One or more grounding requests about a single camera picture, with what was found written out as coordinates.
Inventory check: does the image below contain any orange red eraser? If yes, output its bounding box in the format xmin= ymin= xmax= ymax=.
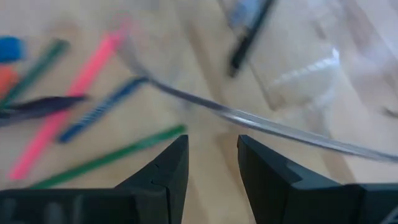
xmin=0 ymin=65 xmax=20 ymax=94

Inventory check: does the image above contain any teal green pencil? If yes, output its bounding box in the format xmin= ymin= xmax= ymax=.
xmin=29 ymin=124 xmax=187 ymax=190

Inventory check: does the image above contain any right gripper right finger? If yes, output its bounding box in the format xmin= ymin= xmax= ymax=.
xmin=237 ymin=134 xmax=398 ymax=224

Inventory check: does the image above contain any clear plastic bin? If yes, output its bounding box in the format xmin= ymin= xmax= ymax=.
xmin=113 ymin=0 xmax=398 ymax=164

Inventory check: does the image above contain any pink pencil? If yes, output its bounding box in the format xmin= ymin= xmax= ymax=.
xmin=8 ymin=23 xmax=131 ymax=181

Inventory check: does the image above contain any dark blue crayon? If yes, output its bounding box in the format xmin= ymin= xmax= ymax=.
xmin=57 ymin=76 xmax=149 ymax=144

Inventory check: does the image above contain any blue eraser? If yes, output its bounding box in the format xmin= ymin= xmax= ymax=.
xmin=0 ymin=35 xmax=25 ymax=64

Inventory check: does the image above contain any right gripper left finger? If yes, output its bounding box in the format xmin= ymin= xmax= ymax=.
xmin=0 ymin=134 xmax=190 ymax=224

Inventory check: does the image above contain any purple grip clear pen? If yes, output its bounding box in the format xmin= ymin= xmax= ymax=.
xmin=0 ymin=95 xmax=88 ymax=128

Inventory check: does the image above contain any slim black grey pen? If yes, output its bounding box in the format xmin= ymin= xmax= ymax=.
xmin=228 ymin=0 xmax=276 ymax=78

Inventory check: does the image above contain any green crayon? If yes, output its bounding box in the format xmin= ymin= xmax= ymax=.
xmin=0 ymin=39 xmax=71 ymax=105

